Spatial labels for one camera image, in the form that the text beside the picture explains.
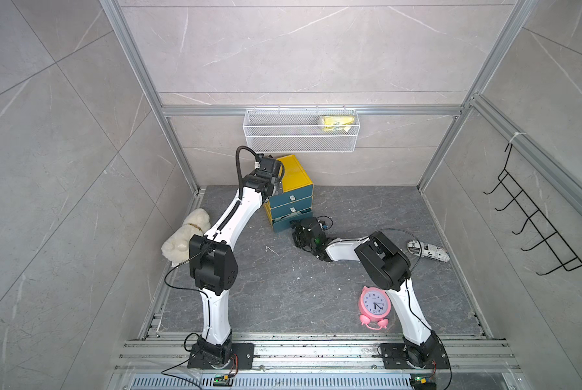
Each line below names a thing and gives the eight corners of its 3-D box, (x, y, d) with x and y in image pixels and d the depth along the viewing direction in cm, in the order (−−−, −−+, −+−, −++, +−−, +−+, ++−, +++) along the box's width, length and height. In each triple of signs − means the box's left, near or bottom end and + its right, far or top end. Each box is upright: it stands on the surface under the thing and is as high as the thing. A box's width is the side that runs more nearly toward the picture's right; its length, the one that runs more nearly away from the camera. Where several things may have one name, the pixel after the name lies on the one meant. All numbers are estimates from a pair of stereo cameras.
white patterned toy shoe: (406, 253, 99) (409, 249, 96) (407, 243, 102) (410, 238, 99) (445, 265, 96) (450, 260, 93) (444, 254, 99) (449, 249, 96)
